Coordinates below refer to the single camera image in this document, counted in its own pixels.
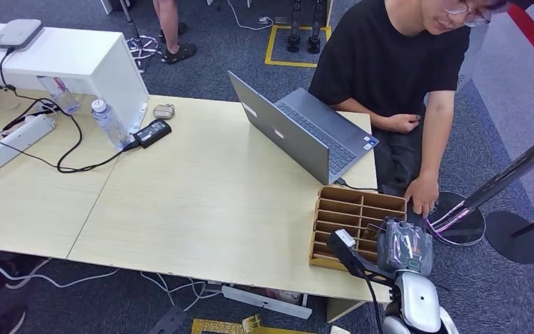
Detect person's right hand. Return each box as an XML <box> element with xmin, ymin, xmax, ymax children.
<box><xmin>387</xmin><ymin>113</ymin><xmax>422</xmax><ymax>134</ymax></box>

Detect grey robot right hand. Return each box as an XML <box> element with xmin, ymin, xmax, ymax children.
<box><xmin>376</xmin><ymin>216</ymin><xmax>434</xmax><ymax>278</ymax></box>

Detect person's left hand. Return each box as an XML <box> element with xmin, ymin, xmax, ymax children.
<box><xmin>403</xmin><ymin>174</ymin><xmax>440</xmax><ymax>219</ymax></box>

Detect person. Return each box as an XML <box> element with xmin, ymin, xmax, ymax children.
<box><xmin>308</xmin><ymin>0</ymin><xmax>510</xmax><ymax>232</ymax></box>
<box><xmin>152</xmin><ymin>0</ymin><xmax>199</xmax><ymax>65</ymax></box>

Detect wooden slotted card organizer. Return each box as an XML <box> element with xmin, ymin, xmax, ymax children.
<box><xmin>308</xmin><ymin>185</ymin><xmax>407</xmax><ymax>273</ymax></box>

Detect person's glasses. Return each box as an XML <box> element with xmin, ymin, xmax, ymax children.
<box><xmin>444</xmin><ymin>0</ymin><xmax>494</xmax><ymax>28</ymax></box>

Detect pale table leg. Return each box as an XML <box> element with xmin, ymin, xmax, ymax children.
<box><xmin>325</xmin><ymin>297</ymin><xmax>366</xmax><ymax>324</ymax></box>

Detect black stanchion base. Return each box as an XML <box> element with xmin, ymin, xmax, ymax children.
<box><xmin>485</xmin><ymin>209</ymin><xmax>534</xmax><ymax>265</ymax></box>

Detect grey open laptop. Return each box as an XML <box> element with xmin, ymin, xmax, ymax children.
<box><xmin>228</xmin><ymin>70</ymin><xmax>381</xmax><ymax>185</ymax></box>

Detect black stand leg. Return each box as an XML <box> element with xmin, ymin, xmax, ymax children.
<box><xmin>307</xmin><ymin>0</ymin><xmax>326</xmax><ymax>55</ymax></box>
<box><xmin>287</xmin><ymin>0</ymin><xmax>303</xmax><ymax>54</ymax></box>

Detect white metal bar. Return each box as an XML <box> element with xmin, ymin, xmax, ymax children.
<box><xmin>220</xmin><ymin>285</ymin><xmax>314</xmax><ymax>321</ymax></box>

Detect yellow board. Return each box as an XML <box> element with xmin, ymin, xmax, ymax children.
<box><xmin>191</xmin><ymin>314</ymin><xmax>318</xmax><ymax>334</ymax></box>

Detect beige earbuds case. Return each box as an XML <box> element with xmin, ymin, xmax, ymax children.
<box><xmin>152</xmin><ymin>104</ymin><xmax>176</xmax><ymax>120</ymax></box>

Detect black metal plate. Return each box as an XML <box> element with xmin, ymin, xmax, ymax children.
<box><xmin>147</xmin><ymin>304</ymin><xmax>188</xmax><ymax>334</ymax></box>

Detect black power adapter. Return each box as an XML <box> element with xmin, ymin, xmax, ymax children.
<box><xmin>133</xmin><ymin>118</ymin><xmax>173</xmax><ymax>150</ymax></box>

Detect clear water bottle white cap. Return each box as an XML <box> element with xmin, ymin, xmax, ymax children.
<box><xmin>90</xmin><ymin>99</ymin><xmax>134</xmax><ymax>152</ymax></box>

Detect white desk riser shelf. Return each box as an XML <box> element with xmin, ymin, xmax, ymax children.
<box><xmin>0</xmin><ymin>20</ymin><xmax>151</xmax><ymax>134</ymax></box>

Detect white power strip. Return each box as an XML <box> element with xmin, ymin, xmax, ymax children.
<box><xmin>0</xmin><ymin>113</ymin><xmax>57</xmax><ymax>176</ymax></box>

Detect grey flat box device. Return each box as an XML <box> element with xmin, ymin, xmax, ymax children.
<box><xmin>0</xmin><ymin>18</ymin><xmax>45</xmax><ymax>51</ymax></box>

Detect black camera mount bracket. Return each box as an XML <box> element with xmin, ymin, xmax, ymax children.
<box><xmin>327</xmin><ymin>230</ymin><xmax>400</xmax><ymax>289</ymax></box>

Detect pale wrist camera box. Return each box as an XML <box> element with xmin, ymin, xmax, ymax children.
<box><xmin>336</xmin><ymin>229</ymin><xmax>357</xmax><ymax>249</ymax></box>

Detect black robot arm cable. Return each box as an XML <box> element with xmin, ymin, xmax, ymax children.
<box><xmin>362</xmin><ymin>271</ymin><xmax>386</xmax><ymax>334</ymax></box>

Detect black laptop cable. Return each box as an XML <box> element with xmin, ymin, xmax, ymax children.
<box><xmin>337</xmin><ymin>177</ymin><xmax>380</xmax><ymax>193</ymax></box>

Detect white floor cable with plug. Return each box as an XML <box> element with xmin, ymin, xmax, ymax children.
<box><xmin>227</xmin><ymin>0</ymin><xmax>275</xmax><ymax>31</ymax></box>

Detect black power cable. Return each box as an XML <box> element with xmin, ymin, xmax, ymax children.
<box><xmin>0</xmin><ymin>46</ymin><xmax>141</xmax><ymax>175</ymax></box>

